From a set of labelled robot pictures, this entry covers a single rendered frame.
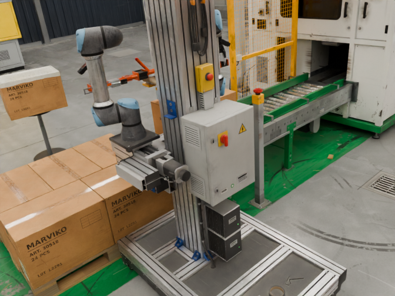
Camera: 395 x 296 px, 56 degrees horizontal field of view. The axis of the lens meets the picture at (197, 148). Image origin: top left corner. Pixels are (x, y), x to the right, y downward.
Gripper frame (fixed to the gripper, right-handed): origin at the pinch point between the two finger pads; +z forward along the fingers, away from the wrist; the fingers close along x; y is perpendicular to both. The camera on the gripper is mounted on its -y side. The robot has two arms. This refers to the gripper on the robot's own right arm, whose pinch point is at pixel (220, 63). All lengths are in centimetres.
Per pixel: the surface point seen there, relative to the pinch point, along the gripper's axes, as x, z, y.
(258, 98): 26.0, 26.6, -13.1
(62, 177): -56, 70, 120
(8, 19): -758, 11, -29
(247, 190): 2, 124, -22
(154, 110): -41, 36, 39
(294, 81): -55, 65, -159
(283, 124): 5, 72, -68
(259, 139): 26, 61, -13
